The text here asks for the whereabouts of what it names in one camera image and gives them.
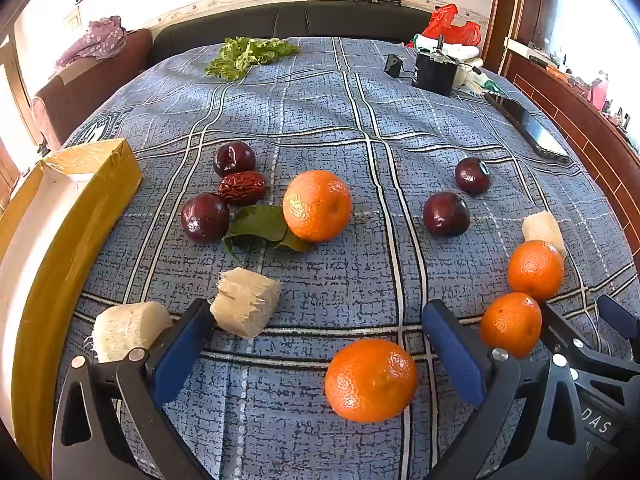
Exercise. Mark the green lettuce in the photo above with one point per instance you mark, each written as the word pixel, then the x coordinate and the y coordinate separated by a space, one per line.
pixel 245 55

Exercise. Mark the black smartphone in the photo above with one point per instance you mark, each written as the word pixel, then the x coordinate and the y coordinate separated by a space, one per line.
pixel 535 127

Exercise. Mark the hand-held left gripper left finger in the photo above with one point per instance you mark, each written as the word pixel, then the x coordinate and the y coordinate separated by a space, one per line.
pixel 180 350

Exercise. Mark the green leaves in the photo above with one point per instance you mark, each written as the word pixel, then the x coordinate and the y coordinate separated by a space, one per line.
pixel 260 225

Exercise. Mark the purple floral cloth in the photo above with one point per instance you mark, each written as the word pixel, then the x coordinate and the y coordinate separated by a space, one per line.
pixel 95 42

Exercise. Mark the brown armchair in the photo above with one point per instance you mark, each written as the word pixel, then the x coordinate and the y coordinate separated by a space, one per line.
pixel 75 95

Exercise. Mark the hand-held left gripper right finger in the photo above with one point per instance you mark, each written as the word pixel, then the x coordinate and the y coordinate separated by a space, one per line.
pixel 452 345

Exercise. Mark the black leather sofa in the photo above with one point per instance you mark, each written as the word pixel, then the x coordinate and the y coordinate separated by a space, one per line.
pixel 325 22

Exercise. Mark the yellow cardboard box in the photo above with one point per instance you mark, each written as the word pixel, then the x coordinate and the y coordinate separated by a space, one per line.
pixel 65 240

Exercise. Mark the white glove with green cuff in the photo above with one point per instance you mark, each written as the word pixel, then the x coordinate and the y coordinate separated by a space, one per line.
pixel 472 81

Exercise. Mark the dark red plum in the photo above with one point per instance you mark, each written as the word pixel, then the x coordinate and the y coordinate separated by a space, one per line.
pixel 446 213
pixel 234 158
pixel 472 175
pixel 205 216

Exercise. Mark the white cloth glove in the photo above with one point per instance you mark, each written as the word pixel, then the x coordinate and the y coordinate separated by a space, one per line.
pixel 467 53

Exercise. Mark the wooden cabinet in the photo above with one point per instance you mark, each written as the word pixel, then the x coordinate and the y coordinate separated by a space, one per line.
pixel 575 120

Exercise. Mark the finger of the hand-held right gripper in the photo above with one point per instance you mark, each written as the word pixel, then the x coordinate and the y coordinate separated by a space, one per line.
pixel 617 314
pixel 556 329

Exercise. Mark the red date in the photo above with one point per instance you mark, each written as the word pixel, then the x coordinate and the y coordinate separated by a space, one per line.
pixel 242 187

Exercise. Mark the orange with leaves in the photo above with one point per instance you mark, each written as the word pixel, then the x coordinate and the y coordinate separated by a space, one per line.
pixel 317 205

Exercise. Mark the large red plastic bag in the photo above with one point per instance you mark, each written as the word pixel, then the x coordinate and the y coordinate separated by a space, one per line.
pixel 452 27

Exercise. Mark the black box device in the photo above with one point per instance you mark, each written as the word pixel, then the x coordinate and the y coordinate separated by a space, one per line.
pixel 434 74

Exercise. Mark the peeled sugarcane piece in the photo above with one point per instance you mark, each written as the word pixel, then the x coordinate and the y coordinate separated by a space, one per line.
pixel 127 330
pixel 544 229
pixel 245 307

